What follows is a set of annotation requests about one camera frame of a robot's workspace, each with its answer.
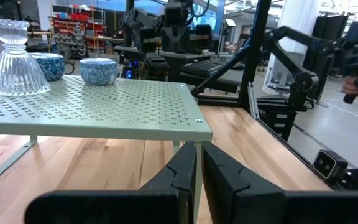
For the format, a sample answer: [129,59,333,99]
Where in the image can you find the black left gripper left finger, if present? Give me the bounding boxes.
[24,140,198,224]

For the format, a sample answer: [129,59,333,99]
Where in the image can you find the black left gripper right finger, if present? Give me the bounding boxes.
[201,140,358,224]

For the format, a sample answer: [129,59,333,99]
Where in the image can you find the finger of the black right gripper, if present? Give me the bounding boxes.
[176,29,193,54]
[162,29,177,54]

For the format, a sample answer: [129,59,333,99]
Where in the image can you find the clear ribbed glass candle holder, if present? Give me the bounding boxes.
[0,17,52,97]

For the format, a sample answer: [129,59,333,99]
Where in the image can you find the black keyboard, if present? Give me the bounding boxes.
[180,58,246,78]

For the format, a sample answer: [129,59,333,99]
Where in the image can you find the red parts bin shelf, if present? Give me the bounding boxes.
[50,4,107,58]

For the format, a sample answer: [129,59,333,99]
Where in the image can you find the green perforated metal shelf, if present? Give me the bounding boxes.
[0,74,213,224]

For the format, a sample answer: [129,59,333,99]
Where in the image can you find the silver aluminium extrusion bar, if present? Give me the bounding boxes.
[247,81,261,121]

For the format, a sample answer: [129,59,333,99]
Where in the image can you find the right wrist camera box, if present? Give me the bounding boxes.
[163,1,193,29]

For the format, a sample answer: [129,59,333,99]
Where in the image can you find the black table frame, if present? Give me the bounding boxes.
[191,0,354,190]

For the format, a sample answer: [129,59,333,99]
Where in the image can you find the black table-level camera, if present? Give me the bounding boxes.
[311,149,350,182]

